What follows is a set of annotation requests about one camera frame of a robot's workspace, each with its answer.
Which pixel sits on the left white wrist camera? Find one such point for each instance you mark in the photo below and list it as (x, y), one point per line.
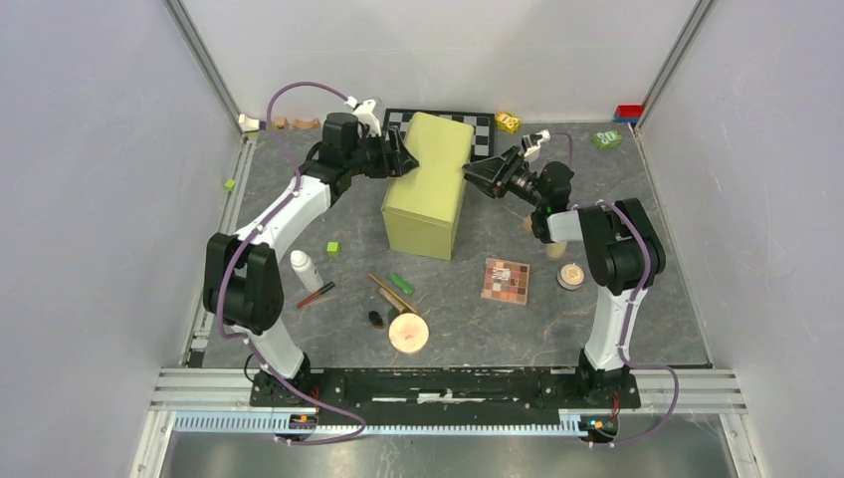
(367, 113)

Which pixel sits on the round wooden disc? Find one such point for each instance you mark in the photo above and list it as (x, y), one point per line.
(408, 333)

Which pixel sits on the small black compact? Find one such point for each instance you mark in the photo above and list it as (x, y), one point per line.
(376, 319)

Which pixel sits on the green number block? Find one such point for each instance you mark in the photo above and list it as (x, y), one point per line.
(607, 139)

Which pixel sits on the red black pencil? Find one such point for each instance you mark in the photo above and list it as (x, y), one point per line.
(315, 295)

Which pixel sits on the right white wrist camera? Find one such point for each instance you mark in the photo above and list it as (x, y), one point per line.
(531, 144)

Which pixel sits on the white toy piece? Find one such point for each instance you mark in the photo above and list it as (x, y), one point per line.
(249, 125)

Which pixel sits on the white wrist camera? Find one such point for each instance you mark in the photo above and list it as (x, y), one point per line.
(367, 113)
(531, 144)

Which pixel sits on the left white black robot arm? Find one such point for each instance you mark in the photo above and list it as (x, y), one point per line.
(242, 284)

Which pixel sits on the black white checkerboard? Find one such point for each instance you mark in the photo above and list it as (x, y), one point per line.
(483, 124)

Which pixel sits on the yellow toy block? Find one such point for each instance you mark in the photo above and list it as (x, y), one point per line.
(508, 122)

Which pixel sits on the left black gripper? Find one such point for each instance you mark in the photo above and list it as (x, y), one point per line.
(393, 165)

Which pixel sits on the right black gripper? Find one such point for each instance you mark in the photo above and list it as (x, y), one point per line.
(492, 174)

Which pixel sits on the red blue blocks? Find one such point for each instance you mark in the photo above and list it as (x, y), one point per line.
(628, 113)

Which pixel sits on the wooden stick brush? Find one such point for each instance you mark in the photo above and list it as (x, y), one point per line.
(390, 293)

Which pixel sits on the small green cube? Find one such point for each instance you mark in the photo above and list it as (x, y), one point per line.
(333, 248)

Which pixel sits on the green tube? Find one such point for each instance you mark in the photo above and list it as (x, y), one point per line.
(403, 285)

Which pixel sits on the wooden arch block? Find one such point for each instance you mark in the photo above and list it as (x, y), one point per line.
(306, 123)

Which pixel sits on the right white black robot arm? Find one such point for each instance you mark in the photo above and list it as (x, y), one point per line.
(623, 254)

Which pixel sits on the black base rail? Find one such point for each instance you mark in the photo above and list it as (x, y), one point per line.
(343, 403)

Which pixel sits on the beige foundation bottle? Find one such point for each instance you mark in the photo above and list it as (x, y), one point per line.
(555, 251)

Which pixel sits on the eyeshadow palette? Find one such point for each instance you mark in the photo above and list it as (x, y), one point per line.
(506, 281)

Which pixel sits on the round powder jar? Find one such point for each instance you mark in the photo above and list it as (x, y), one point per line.
(570, 277)

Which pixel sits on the green makeup organizer box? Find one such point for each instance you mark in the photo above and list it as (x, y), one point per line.
(421, 209)

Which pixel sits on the white bottle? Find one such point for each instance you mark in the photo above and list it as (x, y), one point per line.
(306, 270)

